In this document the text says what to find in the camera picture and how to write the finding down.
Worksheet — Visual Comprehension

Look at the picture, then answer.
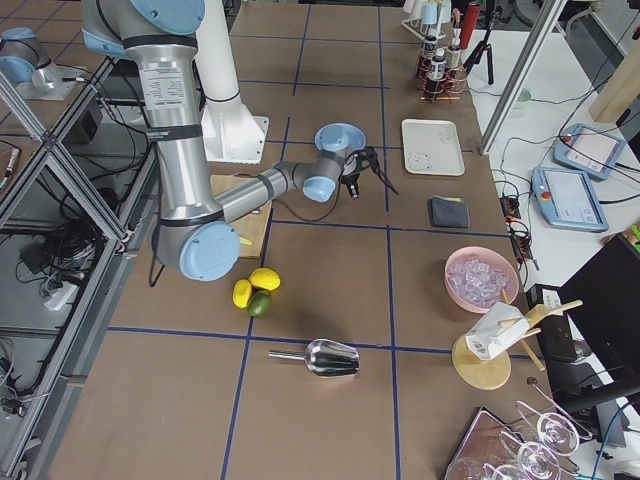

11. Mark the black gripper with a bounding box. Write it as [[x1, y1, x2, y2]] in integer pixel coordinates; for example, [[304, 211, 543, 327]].
[[340, 146, 381, 199]]

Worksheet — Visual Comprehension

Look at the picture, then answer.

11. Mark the light blue plate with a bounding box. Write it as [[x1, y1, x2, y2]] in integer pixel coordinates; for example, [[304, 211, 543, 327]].
[[314, 123, 366, 156]]

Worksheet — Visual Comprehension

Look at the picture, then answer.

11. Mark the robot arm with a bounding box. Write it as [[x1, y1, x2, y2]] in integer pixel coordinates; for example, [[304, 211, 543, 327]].
[[1, 27, 79, 101], [82, 1, 378, 282]]

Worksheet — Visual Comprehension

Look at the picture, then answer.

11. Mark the cream bear tray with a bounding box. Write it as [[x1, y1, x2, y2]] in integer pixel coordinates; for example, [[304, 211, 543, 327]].
[[401, 119, 465, 177]]

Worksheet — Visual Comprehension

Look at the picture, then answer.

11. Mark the grey folded cloth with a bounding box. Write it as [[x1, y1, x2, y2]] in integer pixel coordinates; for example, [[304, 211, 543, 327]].
[[428, 196, 471, 228]]

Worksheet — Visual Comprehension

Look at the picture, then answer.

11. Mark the wooden cutting board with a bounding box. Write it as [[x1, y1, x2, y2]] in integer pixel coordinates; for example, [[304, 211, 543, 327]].
[[210, 174, 271, 259]]

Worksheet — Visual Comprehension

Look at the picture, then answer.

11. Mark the yellow lemon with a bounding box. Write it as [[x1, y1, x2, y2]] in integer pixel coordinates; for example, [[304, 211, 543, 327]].
[[232, 279, 253, 309], [249, 267, 281, 291]]

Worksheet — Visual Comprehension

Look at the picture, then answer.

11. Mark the dark tea bottle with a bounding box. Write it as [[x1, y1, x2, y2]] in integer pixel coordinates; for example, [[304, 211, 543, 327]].
[[446, 29, 462, 73], [419, 34, 438, 79], [428, 48, 446, 82]]

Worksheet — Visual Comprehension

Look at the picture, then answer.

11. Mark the green lime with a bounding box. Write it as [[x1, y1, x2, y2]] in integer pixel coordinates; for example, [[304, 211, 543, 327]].
[[247, 290, 272, 317]]

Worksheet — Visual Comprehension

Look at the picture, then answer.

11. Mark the pink bowl with ice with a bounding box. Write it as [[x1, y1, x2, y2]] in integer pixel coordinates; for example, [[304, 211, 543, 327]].
[[444, 246, 520, 313]]

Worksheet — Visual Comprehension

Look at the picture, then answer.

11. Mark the steel scoop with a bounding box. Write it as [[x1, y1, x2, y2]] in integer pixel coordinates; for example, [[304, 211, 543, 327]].
[[268, 339, 360, 378]]

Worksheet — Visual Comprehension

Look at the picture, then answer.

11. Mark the mint green bowl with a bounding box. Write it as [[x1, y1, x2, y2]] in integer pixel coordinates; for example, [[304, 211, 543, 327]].
[[511, 87, 532, 118]]

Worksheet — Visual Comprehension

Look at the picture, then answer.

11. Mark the white paper carton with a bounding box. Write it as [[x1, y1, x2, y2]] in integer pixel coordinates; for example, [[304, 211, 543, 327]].
[[464, 302, 529, 361]]

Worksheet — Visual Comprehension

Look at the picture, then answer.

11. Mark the blue teach pendant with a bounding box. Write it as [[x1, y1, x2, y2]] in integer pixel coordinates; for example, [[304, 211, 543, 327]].
[[531, 167, 609, 232], [553, 123, 626, 181]]

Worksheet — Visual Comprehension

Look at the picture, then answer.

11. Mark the red cylinder tube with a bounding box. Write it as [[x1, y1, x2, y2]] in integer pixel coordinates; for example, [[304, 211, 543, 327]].
[[459, 1, 481, 50]]

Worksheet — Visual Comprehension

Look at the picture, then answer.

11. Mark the round wooden stand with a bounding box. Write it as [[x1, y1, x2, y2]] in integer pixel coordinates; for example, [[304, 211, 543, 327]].
[[452, 300, 583, 390]]

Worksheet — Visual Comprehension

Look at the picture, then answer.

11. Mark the wine glass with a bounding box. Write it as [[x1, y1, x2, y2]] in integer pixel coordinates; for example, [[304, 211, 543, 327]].
[[515, 400, 593, 457]]

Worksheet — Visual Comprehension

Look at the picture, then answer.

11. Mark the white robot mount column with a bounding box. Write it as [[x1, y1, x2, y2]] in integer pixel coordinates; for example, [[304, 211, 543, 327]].
[[195, 0, 269, 164]]

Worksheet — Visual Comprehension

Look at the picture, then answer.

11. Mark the copper wire bottle rack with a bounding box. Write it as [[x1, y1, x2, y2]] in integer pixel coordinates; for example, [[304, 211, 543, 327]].
[[416, 50, 467, 101]]

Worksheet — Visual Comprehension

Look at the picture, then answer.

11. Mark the white wire cup rack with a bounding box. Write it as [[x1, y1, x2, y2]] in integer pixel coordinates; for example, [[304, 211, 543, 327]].
[[401, 0, 453, 39]]

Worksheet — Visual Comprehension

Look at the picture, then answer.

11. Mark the black camera tripod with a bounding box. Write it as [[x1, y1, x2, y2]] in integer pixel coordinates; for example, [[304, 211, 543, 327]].
[[463, 0, 502, 85]]

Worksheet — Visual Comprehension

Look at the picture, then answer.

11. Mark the aluminium frame post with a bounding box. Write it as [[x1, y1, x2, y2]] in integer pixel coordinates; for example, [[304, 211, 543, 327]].
[[479, 0, 567, 155]]

